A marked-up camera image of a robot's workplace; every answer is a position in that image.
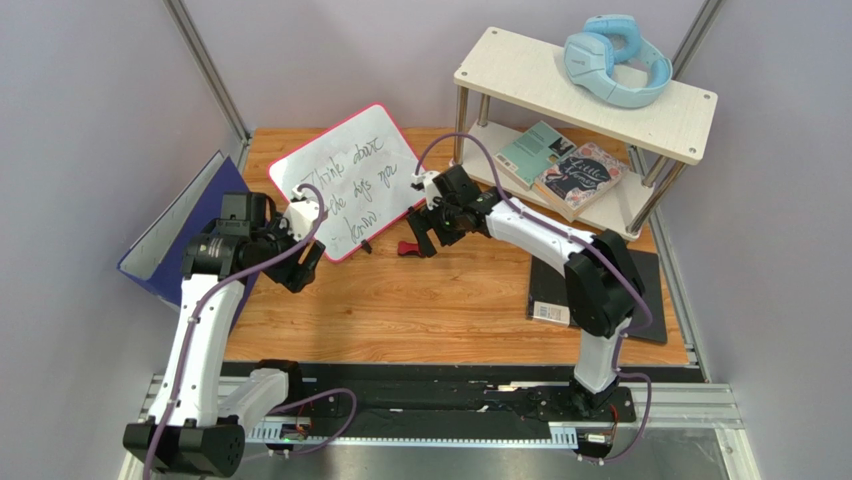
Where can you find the teal book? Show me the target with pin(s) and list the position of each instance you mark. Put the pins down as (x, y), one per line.
(534, 151)

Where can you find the blue ring binder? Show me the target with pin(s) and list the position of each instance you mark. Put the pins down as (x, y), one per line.
(153, 262)

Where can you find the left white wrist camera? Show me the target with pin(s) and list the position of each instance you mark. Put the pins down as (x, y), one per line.
(302, 217)

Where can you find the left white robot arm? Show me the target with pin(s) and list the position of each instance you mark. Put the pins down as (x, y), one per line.
(189, 429)

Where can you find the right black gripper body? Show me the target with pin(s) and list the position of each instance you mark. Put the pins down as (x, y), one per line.
(430, 222)

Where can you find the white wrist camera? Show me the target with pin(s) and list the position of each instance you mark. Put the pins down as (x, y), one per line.
(426, 181)
(302, 217)

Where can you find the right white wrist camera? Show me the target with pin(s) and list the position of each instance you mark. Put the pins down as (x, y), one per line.
(426, 181)

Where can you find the white two-tier shelf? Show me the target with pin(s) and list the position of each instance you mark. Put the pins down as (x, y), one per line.
(529, 73)

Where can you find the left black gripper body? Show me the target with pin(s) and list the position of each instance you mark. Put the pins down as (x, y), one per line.
(290, 272)

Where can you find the pink-framed whiteboard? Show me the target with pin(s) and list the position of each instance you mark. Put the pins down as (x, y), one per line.
(363, 167)

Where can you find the light blue headphones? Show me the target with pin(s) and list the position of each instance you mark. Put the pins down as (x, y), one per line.
(591, 55)

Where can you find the red heart-shaped eraser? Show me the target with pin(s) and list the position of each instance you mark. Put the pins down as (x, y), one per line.
(409, 249)

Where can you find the dark floral book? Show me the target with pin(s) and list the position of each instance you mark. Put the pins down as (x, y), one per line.
(579, 180)

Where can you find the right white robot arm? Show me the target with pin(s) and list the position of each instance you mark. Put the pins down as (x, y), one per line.
(601, 281)

